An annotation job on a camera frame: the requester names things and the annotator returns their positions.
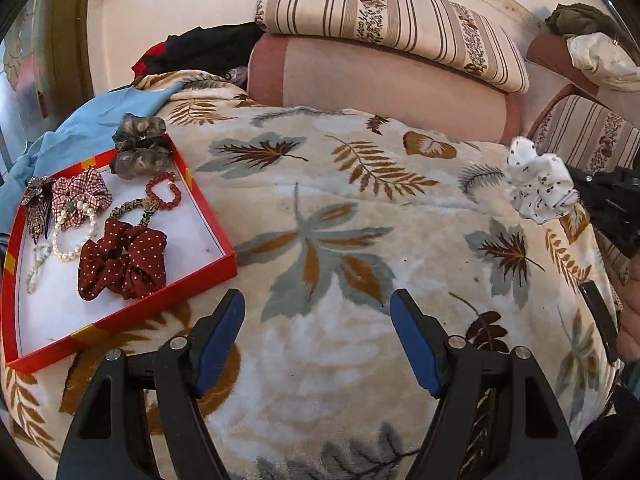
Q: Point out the white crumpled cloth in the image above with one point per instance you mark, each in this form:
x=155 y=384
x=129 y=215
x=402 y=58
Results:
x=604 y=62

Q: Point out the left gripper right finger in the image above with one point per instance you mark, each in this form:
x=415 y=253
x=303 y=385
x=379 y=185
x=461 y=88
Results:
x=450 y=371

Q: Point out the pink bolster cushion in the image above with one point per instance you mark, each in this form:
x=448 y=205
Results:
x=331 y=74

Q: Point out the person's right hand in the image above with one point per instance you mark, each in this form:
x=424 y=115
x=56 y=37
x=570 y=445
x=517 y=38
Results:
x=628 y=339

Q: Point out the red tray white inside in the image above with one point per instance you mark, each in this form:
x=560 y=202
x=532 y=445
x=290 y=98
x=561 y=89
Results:
x=44 y=326

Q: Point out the dark red dotted scrunchie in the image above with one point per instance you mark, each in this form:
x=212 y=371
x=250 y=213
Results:
x=127 y=260

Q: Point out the light blue cloth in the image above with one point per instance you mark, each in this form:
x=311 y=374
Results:
x=87 y=132

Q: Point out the black and red clothes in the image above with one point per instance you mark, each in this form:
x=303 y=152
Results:
x=216 y=50

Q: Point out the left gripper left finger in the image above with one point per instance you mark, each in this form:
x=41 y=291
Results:
x=185 y=368

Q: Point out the leaf pattern blanket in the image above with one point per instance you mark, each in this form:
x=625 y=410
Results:
x=328 y=213

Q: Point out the white dotted scrunchie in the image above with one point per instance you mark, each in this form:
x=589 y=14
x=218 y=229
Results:
x=541 y=188

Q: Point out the flower hair claw clip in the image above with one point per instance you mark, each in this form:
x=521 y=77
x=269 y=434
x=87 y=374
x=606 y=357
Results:
x=37 y=201

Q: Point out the olive green garment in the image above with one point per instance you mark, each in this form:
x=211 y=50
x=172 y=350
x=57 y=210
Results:
x=580 y=19

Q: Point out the red plaid scrunchie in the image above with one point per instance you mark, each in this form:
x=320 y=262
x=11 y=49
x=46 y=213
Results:
x=88 y=187

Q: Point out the grey sheer scrunchie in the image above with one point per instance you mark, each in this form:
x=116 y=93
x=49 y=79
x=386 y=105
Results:
x=142 y=147

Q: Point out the striped floral side pillow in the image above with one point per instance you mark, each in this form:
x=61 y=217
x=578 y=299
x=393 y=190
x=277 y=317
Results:
x=587 y=135

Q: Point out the wooden glass door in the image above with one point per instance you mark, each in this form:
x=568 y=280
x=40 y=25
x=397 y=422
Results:
x=45 y=73

